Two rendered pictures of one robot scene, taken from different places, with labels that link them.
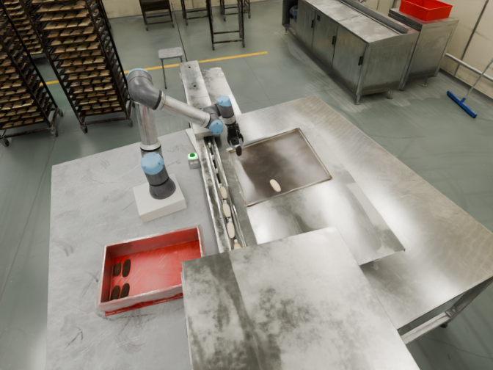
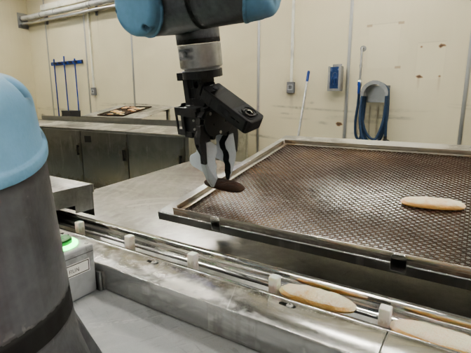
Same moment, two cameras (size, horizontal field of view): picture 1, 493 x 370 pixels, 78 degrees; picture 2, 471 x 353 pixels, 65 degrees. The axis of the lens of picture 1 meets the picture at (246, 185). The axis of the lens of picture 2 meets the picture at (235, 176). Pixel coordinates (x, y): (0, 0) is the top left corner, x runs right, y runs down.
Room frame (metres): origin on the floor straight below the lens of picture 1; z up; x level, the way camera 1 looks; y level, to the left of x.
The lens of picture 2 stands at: (1.04, 0.52, 1.10)
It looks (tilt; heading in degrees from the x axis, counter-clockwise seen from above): 12 degrees down; 314
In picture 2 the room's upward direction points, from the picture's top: straight up
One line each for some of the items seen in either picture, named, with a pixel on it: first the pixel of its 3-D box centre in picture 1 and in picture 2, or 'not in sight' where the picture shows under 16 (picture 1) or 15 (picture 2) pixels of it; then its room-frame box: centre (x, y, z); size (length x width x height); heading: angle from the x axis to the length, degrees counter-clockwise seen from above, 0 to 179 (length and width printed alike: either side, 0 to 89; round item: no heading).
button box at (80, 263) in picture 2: (194, 162); (62, 279); (1.56, 0.34, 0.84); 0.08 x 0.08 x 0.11; 12
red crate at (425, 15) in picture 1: (424, 8); not in sight; (4.22, -2.36, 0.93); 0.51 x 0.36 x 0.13; 16
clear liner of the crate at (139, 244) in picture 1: (155, 266); not in sight; (0.78, 0.44, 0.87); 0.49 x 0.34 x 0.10; 101
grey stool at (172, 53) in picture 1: (173, 67); not in sight; (4.55, 0.99, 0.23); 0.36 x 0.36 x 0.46; 11
